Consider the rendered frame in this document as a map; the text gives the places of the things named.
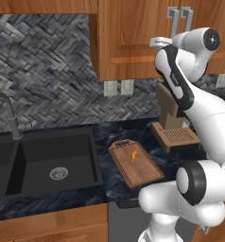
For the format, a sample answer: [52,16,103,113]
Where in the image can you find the tan coffee machine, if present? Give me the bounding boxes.
[151,82,202,154]

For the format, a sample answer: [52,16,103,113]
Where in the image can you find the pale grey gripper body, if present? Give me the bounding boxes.
[149,36,174,49]

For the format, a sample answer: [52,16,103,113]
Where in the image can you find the grey sink tap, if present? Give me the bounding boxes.
[0,91,25,142]

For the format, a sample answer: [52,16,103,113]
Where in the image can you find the black kitchen sink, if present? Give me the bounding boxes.
[0,127,105,203]

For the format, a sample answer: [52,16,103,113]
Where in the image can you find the grey base cabinet handle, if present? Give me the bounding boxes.
[199,224,212,236]

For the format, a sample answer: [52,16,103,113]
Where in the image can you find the brown wooden cutting board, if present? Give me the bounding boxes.
[108,138,166,189]

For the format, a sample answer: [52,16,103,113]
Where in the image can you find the wooden base cabinet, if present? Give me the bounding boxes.
[0,202,110,242]
[189,201,225,242]

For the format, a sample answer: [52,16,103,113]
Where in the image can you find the grey dishwasher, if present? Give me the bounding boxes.
[107,201,196,242]

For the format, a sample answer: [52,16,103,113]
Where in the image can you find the orange piece of meat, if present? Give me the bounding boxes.
[130,150,138,164]

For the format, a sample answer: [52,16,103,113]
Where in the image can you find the wooden cabinet door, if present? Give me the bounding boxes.
[97,0,179,81]
[177,0,225,76]

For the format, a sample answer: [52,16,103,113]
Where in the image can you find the wooden wall cabinet run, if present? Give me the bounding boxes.
[0,0,99,15]

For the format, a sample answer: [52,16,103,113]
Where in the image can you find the grey cabinet door handle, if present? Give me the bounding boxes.
[180,7,195,33]
[166,7,181,38]

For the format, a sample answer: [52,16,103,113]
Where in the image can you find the white wall socket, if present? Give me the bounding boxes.
[215,73,225,89]
[120,78,135,96]
[103,79,119,97]

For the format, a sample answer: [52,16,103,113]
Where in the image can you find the black dishwasher handle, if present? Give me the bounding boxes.
[115,198,141,209]

